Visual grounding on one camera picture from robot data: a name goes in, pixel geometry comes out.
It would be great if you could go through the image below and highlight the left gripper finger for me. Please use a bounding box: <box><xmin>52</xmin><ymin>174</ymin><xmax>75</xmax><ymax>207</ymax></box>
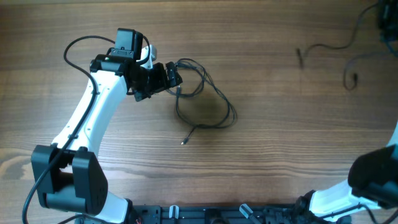
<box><xmin>166</xmin><ymin>74</ymin><xmax>183</xmax><ymax>89</ymax></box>
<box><xmin>165</xmin><ymin>62</ymin><xmax>177</xmax><ymax>77</ymax></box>

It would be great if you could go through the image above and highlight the long black USB cable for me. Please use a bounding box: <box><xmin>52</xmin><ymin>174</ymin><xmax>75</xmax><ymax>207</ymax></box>
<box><xmin>166</xmin><ymin>58</ymin><xmax>239</xmax><ymax>146</ymax></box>

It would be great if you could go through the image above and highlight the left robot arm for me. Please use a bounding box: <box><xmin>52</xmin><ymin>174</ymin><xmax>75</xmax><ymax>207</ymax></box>
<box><xmin>27</xmin><ymin>28</ymin><xmax>182</xmax><ymax>223</ymax></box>

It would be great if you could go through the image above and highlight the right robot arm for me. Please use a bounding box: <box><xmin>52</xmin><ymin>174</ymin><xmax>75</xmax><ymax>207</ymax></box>
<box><xmin>263</xmin><ymin>1</ymin><xmax>397</xmax><ymax>223</ymax></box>

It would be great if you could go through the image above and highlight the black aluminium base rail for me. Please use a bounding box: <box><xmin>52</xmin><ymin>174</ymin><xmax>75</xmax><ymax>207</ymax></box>
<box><xmin>74</xmin><ymin>203</ymin><xmax>353</xmax><ymax>224</ymax></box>

